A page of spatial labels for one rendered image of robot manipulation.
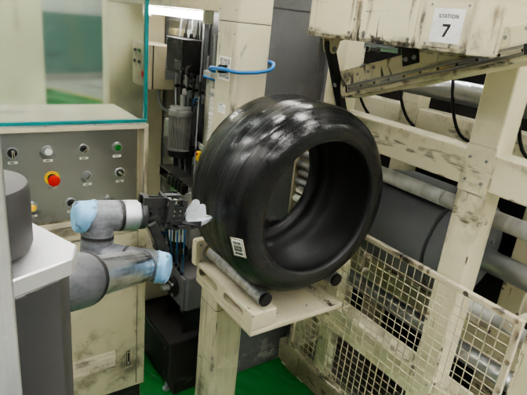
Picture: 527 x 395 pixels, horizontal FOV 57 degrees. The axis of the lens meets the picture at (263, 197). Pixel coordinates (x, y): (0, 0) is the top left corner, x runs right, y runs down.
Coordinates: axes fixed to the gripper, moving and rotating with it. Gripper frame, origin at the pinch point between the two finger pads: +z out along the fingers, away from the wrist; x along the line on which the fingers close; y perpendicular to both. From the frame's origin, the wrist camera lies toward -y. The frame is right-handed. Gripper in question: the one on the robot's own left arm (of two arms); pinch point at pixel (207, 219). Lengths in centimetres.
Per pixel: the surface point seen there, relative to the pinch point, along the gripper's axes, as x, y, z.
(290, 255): 8.1, -17.6, 40.3
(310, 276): -12.3, -14.3, 31.6
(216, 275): 14.6, -26.2, 16.3
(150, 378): 71, -112, 28
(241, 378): 51, -107, 66
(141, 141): 64, 6, 5
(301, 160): 38, 9, 62
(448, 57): -20, 55, 55
